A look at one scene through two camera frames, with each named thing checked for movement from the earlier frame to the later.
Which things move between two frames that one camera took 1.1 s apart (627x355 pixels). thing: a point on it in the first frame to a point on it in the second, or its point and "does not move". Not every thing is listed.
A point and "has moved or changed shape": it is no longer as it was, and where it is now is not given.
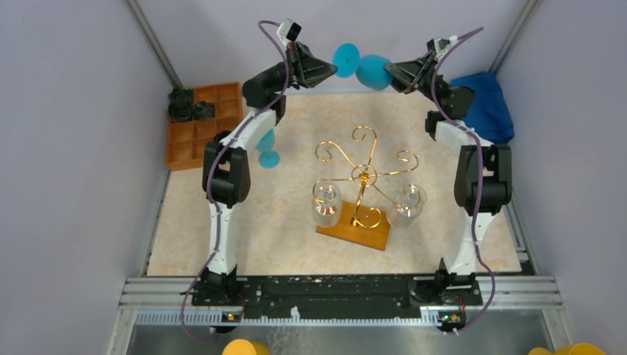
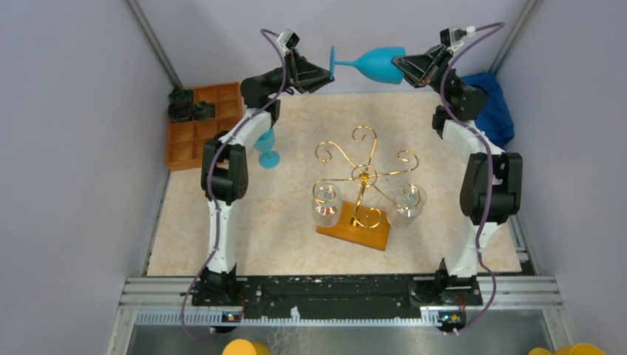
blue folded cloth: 488,113 does not move
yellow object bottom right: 574,349 does not move
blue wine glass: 268,158 does not move
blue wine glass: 370,69 has moved or changed shape
